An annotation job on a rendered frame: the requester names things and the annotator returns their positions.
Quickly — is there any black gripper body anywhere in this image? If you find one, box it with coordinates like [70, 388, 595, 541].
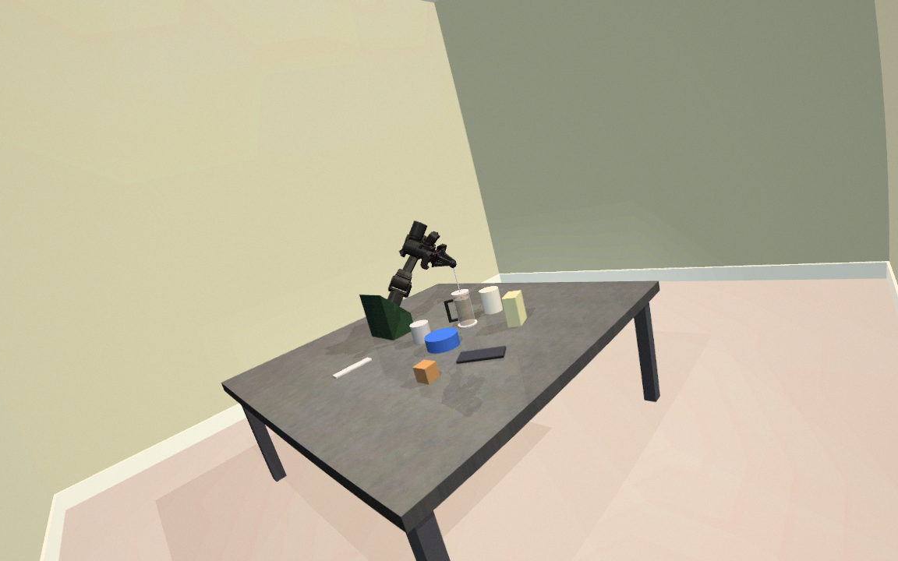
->
[415, 243, 447, 270]

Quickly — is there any pale yellow block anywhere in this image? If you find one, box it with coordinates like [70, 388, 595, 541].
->
[502, 291, 527, 328]

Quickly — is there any cream cylinder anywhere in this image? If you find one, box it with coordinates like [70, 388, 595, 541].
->
[479, 286, 503, 315]

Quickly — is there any orange block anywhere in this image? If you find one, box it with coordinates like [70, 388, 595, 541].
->
[412, 359, 440, 385]

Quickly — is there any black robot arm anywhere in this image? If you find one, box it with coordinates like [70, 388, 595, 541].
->
[387, 221, 440, 306]

